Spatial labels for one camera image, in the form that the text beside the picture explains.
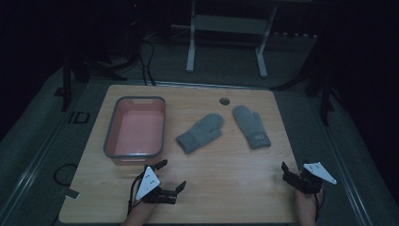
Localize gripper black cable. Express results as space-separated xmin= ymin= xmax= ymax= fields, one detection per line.
xmin=313 ymin=186 xmax=327 ymax=221
xmin=126 ymin=173 xmax=149 ymax=218

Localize white metal stand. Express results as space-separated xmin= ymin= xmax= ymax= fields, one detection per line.
xmin=170 ymin=0 xmax=279 ymax=79

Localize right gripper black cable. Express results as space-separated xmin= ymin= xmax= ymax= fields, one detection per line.
xmin=313 ymin=186 xmax=327 ymax=221

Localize person's left hand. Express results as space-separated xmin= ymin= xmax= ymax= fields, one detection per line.
xmin=120 ymin=200 xmax=158 ymax=226

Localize black hanging cables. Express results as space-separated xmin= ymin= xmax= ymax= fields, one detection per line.
xmin=136 ymin=34 xmax=157 ymax=87

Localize black floor bracket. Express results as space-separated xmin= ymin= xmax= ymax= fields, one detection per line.
xmin=68 ymin=110 xmax=91 ymax=125

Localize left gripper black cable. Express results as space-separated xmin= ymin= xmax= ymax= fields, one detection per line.
xmin=126 ymin=173 xmax=149 ymax=218

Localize black looped floor cable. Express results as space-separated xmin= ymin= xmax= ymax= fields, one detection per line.
xmin=53 ymin=162 xmax=79 ymax=187

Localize plain grey mitten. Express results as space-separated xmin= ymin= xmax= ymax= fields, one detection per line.
xmin=175 ymin=112 xmax=226 ymax=155

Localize pink basin with grey rim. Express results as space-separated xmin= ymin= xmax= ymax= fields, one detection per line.
xmin=103 ymin=95 xmax=167 ymax=167

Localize grey tape piece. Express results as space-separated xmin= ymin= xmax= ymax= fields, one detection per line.
xmin=58 ymin=186 xmax=81 ymax=201

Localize person's right hand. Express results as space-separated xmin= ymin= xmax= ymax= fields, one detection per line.
xmin=294 ymin=186 xmax=325 ymax=226

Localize grey mitten with label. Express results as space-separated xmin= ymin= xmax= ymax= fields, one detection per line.
xmin=231 ymin=105 xmax=272 ymax=151

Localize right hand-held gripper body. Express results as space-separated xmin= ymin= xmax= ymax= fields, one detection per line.
xmin=281 ymin=161 xmax=338 ymax=195

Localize black tripod stand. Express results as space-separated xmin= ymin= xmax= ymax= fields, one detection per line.
xmin=60 ymin=55 xmax=128 ymax=113
xmin=272 ymin=37 xmax=336 ymax=127

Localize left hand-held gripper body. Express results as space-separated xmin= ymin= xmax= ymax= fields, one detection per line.
xmin=135 ymin=165 xmax=179 ymax=205

